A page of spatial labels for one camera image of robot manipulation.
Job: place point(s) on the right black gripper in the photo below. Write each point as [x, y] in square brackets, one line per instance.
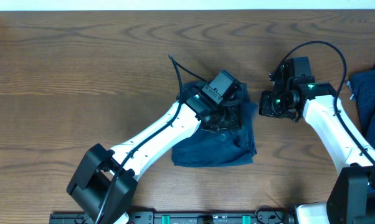
[265, 107]

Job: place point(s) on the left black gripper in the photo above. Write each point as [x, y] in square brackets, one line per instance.
[235, 121]

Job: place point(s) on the dark blue shorts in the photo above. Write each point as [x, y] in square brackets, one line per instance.
[224, 148]

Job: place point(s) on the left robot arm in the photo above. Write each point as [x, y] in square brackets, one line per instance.
[105, 181]

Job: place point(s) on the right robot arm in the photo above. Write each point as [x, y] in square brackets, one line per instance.
[352, 199]

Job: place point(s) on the pile of blue clothes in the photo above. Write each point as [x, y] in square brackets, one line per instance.
[362, 87]

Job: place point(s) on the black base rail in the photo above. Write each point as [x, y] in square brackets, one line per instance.
[262, 216]

